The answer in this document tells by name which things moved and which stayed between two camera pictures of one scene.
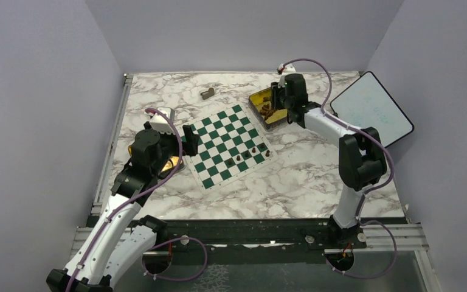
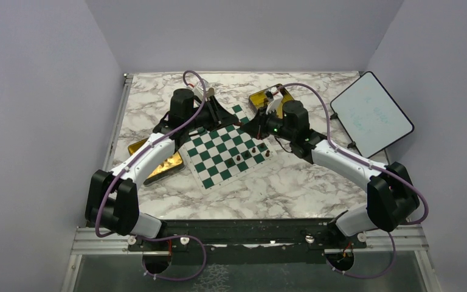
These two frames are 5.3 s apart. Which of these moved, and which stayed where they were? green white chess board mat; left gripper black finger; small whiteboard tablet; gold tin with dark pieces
Moved: left gripper black finger
Stayed: small whiteboard tablet; green white chess board mat; gold tin with dark pieces
